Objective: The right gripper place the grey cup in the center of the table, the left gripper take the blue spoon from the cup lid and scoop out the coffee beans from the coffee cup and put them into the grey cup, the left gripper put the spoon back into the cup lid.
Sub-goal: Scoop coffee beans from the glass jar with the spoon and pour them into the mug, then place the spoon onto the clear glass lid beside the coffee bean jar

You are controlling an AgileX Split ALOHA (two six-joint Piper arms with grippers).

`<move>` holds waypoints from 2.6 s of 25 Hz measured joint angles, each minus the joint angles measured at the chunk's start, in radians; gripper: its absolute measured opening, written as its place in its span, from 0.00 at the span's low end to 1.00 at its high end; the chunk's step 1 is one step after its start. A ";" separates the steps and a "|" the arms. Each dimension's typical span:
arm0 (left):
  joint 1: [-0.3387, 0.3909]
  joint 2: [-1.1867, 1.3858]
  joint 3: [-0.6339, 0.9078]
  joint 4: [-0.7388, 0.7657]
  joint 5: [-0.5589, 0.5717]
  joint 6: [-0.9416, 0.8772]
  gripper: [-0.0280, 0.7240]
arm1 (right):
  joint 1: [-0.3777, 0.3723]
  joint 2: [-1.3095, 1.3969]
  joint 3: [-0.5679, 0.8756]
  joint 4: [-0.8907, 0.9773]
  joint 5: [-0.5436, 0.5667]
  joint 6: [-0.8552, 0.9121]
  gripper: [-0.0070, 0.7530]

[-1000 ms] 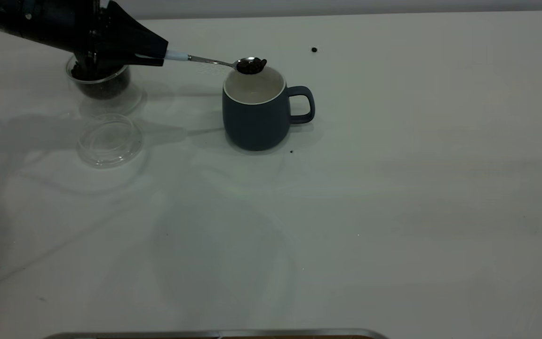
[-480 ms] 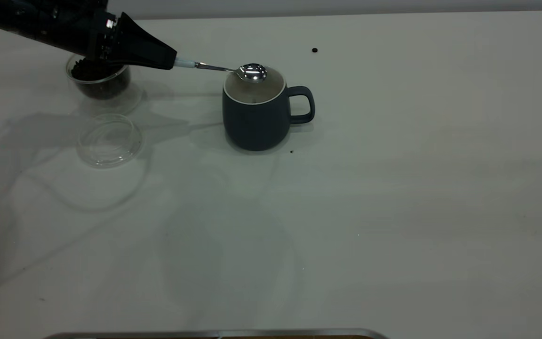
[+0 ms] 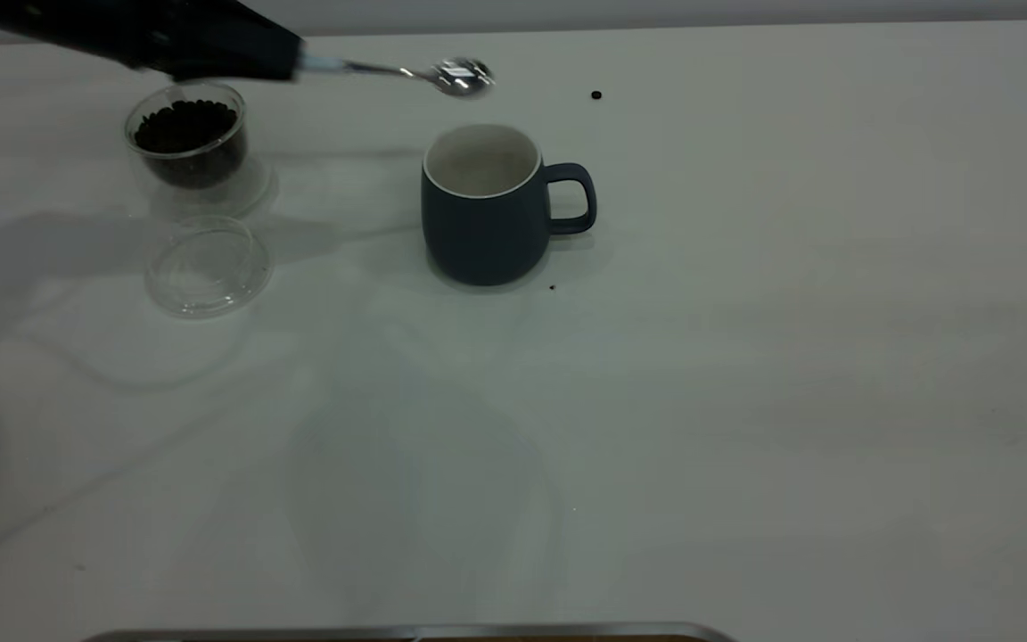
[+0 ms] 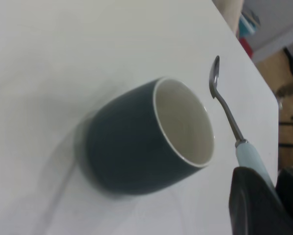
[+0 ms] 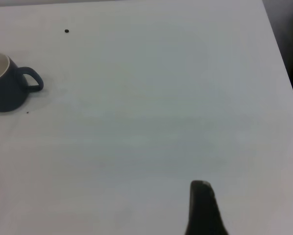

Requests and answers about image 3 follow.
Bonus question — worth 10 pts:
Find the dark coffee beans pile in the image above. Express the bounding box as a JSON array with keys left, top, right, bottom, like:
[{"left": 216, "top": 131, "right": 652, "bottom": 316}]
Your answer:
[{"left": 135, "top": 98, "right": 247, "bottom": 188}]

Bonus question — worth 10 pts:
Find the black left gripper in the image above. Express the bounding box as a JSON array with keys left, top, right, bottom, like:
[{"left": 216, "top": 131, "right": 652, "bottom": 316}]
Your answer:
[{"left": 77, "top": 0, "right": 305, "bottom": 83}]

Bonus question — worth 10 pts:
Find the dark grey-blue ceramic mug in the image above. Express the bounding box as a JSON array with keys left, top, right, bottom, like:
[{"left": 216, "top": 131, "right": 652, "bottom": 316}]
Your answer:
[{"left": 421, "top": 123, "right": 597, "bottom": 288}]

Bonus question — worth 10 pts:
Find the glass bowl of coffee beans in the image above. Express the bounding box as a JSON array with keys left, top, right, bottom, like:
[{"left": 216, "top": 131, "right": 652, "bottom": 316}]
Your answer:
[{"left": 124, "top": 82, "right": 272, "bottom": 224}]

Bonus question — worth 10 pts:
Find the clear glass lid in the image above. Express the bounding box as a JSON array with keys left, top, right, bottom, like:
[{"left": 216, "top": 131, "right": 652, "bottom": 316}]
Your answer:
[{"left": 145, "top": 217, "right": 272, "bottom": 318}]

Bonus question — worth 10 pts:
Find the metal spoon light-blue handle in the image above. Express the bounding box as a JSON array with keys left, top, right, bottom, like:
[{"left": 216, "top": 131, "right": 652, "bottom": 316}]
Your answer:
[{"left": 298, "top": 55, "right": 495, "bottom": 97}]

